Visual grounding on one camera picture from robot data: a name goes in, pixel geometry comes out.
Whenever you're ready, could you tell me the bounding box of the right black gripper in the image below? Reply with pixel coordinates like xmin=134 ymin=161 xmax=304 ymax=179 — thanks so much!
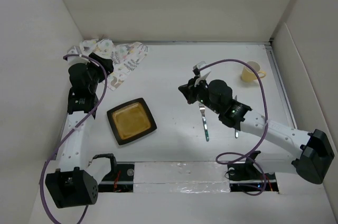
xmin=179 ymin=75 xmax=221 ymax=115

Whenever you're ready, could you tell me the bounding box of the floral animal print cloth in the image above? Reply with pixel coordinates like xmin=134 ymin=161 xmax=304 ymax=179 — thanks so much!
xmin=78 ymin=38 xmax=149 ymax=91

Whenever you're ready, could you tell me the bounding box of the square black yellow plate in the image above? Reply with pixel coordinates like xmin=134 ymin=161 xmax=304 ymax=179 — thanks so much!
xmin=107 ymin=98 xmax=157 ymax=146

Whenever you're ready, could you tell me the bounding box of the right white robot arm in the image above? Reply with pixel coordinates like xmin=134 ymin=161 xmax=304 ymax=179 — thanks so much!
xmin=178 ymin=77 xmax=334 ymax=184

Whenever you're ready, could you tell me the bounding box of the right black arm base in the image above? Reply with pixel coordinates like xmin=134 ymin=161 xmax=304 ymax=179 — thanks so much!
xmin=224 ymin=151 xmax=279 ymax=193

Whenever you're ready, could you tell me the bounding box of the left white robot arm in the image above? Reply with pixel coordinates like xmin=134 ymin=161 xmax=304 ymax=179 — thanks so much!
xmin=45 ymin=53 xmax=118 ymax=209

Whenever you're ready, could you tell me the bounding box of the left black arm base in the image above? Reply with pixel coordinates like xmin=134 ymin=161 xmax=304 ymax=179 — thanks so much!
xmin=86 ymin=154 xmax=135 ymax=193

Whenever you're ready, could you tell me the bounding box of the yellow ceramic mug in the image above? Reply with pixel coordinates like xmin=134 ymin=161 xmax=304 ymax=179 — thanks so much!
xmin=241 ymin=61 xmax=266 ymax=82

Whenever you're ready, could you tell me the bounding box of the silver fork teal handle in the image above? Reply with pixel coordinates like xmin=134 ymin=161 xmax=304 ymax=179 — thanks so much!
xmin=199 ymin=102 xmax=210 ymax=142

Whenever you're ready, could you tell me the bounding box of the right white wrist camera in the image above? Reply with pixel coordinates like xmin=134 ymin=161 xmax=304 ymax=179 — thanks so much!
xmin=193 ymin=61 xmax=211 ymax=87

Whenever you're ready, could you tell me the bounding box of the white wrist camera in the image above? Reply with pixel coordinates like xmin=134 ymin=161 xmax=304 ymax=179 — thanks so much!
xmin=193 ymin=61 xmax=211 ymax=87
xmin=66 ymin=46 xmax=88 ymax=66

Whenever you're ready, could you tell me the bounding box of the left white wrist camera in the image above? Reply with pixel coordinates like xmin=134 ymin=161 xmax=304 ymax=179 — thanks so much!
xmin=66 ymin=46 xmax=88 ymax=66

